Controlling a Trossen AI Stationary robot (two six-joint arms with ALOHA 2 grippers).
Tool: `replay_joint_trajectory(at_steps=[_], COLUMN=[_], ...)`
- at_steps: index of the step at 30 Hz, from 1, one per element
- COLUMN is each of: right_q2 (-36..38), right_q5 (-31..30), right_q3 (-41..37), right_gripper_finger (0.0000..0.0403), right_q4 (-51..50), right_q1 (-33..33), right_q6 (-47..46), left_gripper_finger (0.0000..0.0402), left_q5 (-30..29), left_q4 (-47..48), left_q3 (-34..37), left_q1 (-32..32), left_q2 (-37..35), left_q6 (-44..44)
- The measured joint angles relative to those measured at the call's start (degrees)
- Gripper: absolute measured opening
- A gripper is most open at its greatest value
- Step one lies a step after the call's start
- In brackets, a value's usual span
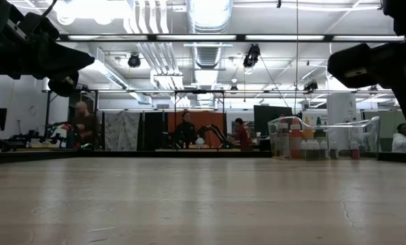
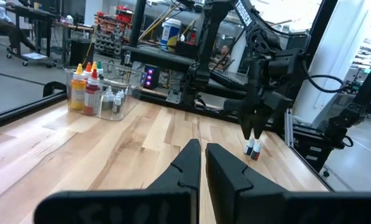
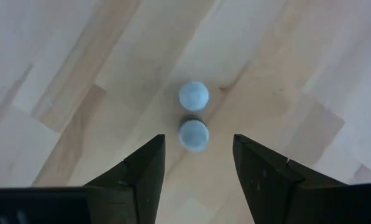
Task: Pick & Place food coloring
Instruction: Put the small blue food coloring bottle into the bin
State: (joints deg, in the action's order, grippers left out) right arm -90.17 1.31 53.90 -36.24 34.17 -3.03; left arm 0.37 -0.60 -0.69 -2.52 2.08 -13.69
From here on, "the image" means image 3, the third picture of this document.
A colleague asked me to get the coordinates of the small dark food coloring bottle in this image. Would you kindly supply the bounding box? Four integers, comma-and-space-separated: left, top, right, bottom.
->
178, 116, 210, 153

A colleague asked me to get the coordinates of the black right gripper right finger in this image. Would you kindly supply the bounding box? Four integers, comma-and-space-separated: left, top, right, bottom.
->
233, 134, 371, 224

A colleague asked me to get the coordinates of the small red food coloring bottle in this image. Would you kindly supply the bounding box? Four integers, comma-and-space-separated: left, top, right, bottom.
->
178, 81, 210, 112

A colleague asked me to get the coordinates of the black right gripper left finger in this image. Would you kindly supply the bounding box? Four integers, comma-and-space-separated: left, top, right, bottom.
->
0, 134, 167, 224

